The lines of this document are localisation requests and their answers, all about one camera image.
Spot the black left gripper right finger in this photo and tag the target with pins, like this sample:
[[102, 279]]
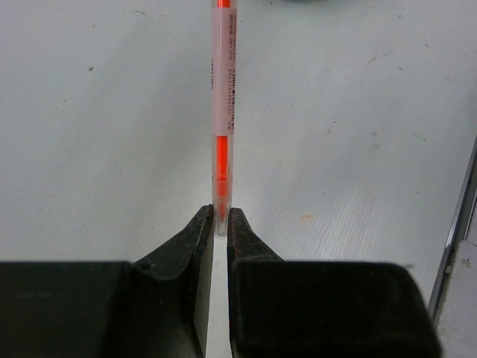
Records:
[[280, 308]]

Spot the pink pen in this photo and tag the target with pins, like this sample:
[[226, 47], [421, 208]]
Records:
[[223, 86]]

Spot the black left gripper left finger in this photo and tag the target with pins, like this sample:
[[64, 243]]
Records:
[[157, 306]]

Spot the teal round organizer container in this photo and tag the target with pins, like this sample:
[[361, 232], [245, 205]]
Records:
[[308, 1]]

